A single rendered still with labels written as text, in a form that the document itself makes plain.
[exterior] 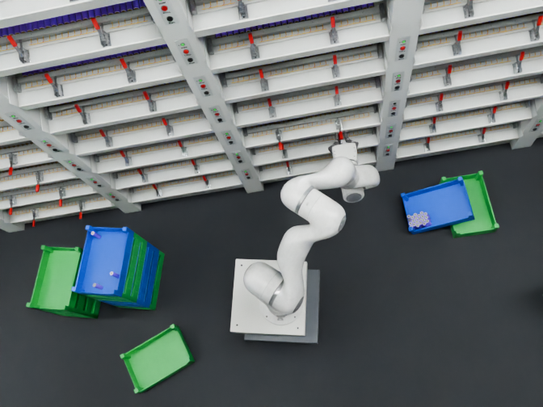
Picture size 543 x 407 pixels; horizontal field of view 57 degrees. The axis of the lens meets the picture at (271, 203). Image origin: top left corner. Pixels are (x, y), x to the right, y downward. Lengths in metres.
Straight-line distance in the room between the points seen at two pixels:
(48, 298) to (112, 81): 1.24
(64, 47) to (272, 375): 1.67
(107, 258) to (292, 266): 1.01
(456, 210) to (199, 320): 1.38
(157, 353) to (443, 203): 1.60
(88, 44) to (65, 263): 1.30
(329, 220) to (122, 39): 0.84
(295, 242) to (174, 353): 1.18
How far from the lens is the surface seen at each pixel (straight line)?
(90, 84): 1.88
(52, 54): 1.76
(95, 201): 2.83
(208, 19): 1.61
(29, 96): 1.98
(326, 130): 2.22
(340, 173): 1.60
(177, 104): 1.95
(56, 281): 2.68
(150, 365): 2.65
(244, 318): 2.20
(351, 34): 1.75
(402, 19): 1.71
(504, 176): 2.79
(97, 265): 2.41
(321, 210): 1.54
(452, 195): 2.60
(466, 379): 2.52
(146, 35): 1.65
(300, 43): 1.74
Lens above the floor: 2.47
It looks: 68 degrees down
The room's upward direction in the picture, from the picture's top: 24 degrees counter-clockwise
